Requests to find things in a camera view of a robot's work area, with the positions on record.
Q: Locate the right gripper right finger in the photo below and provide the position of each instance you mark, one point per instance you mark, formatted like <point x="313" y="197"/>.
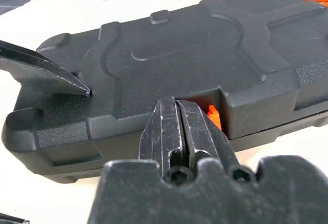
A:
<point x="205" y="137"/>

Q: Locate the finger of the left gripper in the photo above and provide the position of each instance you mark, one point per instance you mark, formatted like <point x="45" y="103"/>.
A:
<point x="51" y="67"/>
<point x="10" y="220"/>

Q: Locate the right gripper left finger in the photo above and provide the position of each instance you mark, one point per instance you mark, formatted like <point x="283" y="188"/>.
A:
<point x="164" y="137"/>

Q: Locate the black plastic tool case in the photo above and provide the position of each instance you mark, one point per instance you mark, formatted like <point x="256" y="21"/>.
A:
<point x="179" y="55"/>

